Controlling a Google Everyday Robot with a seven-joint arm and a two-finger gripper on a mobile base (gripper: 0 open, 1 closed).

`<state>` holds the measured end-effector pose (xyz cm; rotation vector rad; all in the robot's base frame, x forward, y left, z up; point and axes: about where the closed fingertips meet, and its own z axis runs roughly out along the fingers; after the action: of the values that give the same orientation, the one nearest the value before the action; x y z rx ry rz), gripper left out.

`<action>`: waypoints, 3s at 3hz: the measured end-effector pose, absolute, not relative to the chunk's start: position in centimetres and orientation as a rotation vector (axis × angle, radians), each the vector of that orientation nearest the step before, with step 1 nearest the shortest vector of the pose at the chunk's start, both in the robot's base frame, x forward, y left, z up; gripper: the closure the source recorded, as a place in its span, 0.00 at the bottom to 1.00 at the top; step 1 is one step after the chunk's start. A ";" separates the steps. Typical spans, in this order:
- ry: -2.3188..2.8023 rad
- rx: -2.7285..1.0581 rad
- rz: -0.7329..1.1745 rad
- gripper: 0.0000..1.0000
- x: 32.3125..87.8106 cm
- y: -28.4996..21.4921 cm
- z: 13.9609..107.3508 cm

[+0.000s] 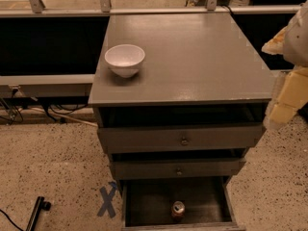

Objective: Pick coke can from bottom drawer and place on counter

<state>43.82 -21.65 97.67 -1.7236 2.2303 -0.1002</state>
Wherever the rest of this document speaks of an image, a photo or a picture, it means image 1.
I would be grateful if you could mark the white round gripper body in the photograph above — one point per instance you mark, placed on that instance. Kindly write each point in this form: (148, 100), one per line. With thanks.
(296, 43)

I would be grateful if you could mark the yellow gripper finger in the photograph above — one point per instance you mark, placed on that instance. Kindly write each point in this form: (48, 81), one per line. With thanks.
(275, 45)
(289, 95)

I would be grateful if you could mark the red coke can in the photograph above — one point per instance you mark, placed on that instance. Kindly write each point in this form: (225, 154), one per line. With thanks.
(178, 210)

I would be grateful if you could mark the grey wooden drawer cabinet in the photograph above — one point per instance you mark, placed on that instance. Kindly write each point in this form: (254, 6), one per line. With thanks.
(199, 70)

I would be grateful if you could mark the brass top drawer knob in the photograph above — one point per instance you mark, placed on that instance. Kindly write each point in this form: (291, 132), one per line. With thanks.
(184, 141)

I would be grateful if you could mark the brass drawer knob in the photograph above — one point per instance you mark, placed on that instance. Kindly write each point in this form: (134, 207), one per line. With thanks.
(179, 171)
(184, 141)

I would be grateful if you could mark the brass middle drawer knob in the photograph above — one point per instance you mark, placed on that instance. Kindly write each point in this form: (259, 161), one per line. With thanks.
(179, 171)

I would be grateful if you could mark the grey top drawer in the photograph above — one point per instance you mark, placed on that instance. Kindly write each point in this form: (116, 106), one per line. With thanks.
(161, 139)

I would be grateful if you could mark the grey middle drawer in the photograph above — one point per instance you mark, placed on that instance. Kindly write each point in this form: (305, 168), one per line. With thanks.
(167, 169)

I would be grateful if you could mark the grey open bottom drawer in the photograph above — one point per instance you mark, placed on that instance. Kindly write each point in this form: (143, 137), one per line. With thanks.
(147, 205)

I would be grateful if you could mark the white ceramic bowl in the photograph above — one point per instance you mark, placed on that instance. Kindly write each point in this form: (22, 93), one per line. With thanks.
(125, 60)

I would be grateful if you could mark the blue tape X mark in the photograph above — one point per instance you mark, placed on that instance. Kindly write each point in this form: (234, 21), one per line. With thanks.
(107, 197)

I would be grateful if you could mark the black bar tool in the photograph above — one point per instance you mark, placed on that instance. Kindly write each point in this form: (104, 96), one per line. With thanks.
(40, 205)

